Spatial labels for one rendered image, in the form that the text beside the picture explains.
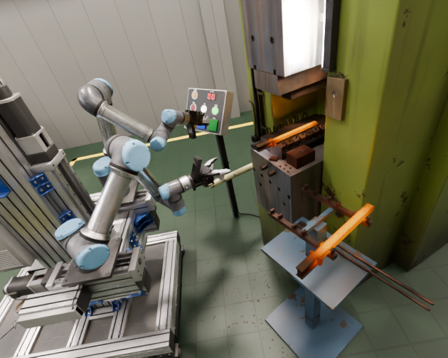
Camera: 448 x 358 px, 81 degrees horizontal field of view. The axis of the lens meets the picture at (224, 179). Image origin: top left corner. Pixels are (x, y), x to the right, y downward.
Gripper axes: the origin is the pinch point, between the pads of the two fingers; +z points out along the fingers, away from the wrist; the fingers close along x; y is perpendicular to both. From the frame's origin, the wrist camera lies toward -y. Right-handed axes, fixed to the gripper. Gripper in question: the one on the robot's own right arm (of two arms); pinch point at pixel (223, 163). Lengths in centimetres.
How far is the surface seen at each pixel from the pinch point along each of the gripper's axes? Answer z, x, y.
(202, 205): 2, -92, 100
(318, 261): 0, 67, 6
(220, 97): 24, -46, -16
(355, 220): 23, 62, 5
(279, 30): 31, 10, -54
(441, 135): 89, 51, 0
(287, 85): 36.1, 7.6, -30.4
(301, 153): 36.0, 17.2, 2.0
